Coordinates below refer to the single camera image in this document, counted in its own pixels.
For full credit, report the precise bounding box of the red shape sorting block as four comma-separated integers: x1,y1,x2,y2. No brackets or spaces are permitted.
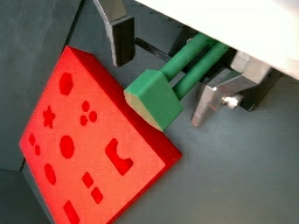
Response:
20,46,181,224

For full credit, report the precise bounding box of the green three prong object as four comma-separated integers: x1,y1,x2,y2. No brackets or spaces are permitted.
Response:
124,33,229,131

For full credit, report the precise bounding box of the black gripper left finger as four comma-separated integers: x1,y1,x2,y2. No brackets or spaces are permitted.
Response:
92,0,136,67

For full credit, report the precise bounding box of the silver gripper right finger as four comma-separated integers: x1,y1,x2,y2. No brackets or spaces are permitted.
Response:
191,52,281,126

